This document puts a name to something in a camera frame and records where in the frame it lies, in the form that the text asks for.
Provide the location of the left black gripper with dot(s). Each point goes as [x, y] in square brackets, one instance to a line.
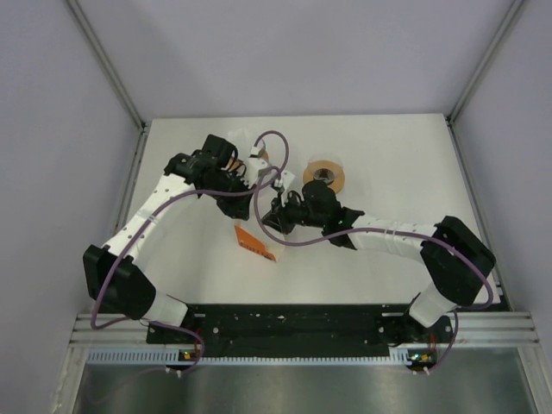
[239, 209]

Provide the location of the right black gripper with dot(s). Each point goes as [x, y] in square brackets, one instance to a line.
[279, 216]

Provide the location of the orange coffee filter pack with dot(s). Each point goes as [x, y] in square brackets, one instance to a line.
[252, 238]

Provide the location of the clear glass dripper cone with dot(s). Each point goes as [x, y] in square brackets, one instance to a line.
[325, 167]

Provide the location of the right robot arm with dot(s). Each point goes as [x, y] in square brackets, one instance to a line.
[457, 261]

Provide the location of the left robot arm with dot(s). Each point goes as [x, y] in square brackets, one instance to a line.
[116, 272]

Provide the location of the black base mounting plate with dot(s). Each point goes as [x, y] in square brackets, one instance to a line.
[300, 330]

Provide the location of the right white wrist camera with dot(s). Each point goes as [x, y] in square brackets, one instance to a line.
[282, 184]

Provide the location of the grey cable duct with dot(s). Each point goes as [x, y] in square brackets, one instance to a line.
[181, 358]

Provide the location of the aluminium frame rail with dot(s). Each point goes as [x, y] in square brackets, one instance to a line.
[476, 330]

